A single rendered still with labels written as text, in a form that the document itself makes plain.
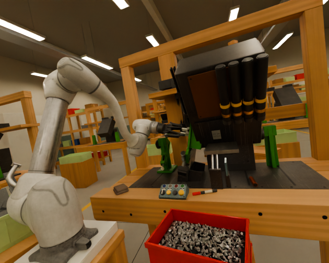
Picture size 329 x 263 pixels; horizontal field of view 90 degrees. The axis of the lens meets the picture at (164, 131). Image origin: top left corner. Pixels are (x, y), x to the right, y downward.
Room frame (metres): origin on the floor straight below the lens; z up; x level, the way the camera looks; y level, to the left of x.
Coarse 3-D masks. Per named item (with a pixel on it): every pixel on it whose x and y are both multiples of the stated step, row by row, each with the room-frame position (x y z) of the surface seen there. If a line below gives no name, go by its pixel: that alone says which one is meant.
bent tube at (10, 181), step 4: (12, 164) 1.15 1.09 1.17; (16, 164) 1.15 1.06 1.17; (20, 164) 1.16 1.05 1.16; (12, 168) 1.12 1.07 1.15; (16, 168) 1.14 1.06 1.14; (8, 172) 1.10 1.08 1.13; (12, 172) 1.10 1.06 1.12; (8, 176) 1.08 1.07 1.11; (12, 176) 1.09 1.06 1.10; (8, 180) 1.06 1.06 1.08; (12, 180) 1.08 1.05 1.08; (8, 184) 1.06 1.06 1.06; (12, 184) 1.06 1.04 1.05
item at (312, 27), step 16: (304, 16) 1.08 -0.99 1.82; (320, 16) 1.05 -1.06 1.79; (304, 32) 1.10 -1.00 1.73; (320, 32) 1.05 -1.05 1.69; (304, 48) 1.12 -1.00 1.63; (320, 48) 1.05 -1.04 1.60; (160, 64) 1.44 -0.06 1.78; (176, 64) 1.44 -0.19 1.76; (304, 64) 1.14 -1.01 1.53; (320, 64) 1.06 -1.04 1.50; (128, 80) 1.56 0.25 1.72; (304, 80) 1.16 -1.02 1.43; (320, 80) 1.06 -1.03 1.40; (128, 96) 1.57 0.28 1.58; (320, 96) 1.06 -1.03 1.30; (128, 112) 1.59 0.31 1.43; (176, 112) 1.42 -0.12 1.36; (320, 112) 1.06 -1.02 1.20; (320, 128) 1.07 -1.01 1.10; (176, 144) 1.43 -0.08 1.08; (320, 144) 1.07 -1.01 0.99; (144, 160) 1.56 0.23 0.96; (176, 160) 1.44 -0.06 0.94
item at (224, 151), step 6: (210, 144) 0.96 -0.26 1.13; (216, 144) 0.93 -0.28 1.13; (222, 144) 0.90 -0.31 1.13; (228, 144) 0.88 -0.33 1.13; (234, 144) 0.85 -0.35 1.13; (204, 150) 0.82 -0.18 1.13; (210, 150) 0.80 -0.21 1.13; (216, 150) 0.78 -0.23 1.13; (222, 150) 0.77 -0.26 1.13; (228, 150) 0.76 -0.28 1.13; (234, 150) 0.75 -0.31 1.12; (204, 156) 0.81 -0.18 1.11
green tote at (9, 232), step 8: (8, 216) 0.83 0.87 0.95; (0, 224) 0.80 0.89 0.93; (8, 224) 0.82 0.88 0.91; (16, 224) 0.85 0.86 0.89; (0, 232) 0.79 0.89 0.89; (8, 232) 0.82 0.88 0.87; (16, 232) 0.84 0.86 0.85; (24, 232) 0.87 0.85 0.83; (32, 232) 0.90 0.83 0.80; (0, 240) 0.79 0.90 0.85; (8, 240) 0.81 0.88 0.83; (16, 240) 0.83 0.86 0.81; (0, 248) 0.78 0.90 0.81
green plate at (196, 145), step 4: (192, 132) 1.01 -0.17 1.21; (192, 136) 1.01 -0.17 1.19; (188, 140) 1.01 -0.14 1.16; (192, 140) 1.01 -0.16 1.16; (188, 144) 1.01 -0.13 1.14; (192, 144) 1.01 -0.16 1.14; (196, 144) 1.00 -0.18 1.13; (200, 144) 0.99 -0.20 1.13; (188, 148) 1.01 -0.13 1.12; (196, 148) 1.00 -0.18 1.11; (200, 148) 1.00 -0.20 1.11
